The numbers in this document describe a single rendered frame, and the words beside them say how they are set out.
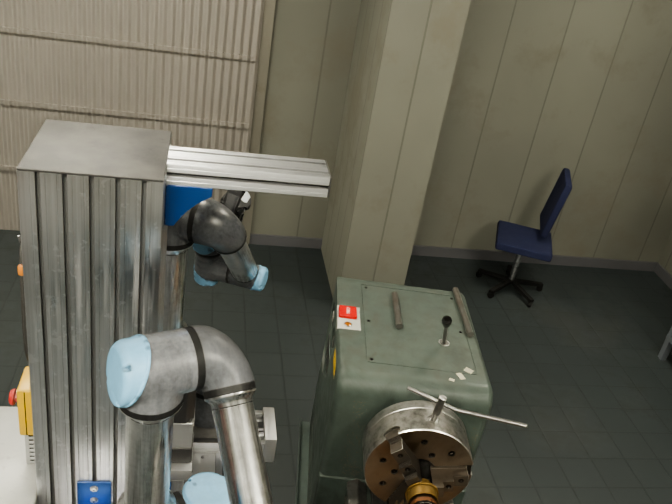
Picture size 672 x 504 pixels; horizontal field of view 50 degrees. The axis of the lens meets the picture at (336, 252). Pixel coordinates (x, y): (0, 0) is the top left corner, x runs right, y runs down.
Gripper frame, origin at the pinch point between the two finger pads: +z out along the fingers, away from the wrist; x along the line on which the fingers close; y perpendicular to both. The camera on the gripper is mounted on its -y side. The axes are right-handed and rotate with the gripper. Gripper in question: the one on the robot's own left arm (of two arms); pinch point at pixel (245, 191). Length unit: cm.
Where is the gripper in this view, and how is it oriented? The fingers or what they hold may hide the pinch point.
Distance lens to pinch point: 237.4
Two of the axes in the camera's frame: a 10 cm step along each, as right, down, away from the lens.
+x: 9.3, 3.6, -0.6
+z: 2.3, -4.4, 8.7
